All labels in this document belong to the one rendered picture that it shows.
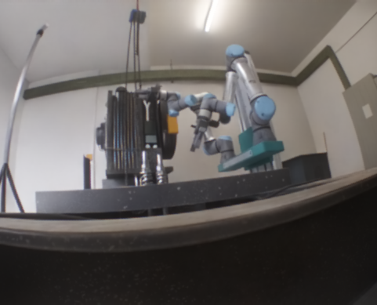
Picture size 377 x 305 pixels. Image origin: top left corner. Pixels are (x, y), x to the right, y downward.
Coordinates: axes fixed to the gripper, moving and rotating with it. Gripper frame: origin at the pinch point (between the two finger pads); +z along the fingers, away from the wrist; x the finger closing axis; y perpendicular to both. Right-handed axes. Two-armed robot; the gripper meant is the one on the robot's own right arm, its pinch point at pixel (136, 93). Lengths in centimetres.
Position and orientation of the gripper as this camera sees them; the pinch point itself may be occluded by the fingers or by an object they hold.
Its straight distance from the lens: 135.7
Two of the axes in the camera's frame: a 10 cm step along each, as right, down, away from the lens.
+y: 1.6, 9.5, -2.5
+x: -4.3, 3.0, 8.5
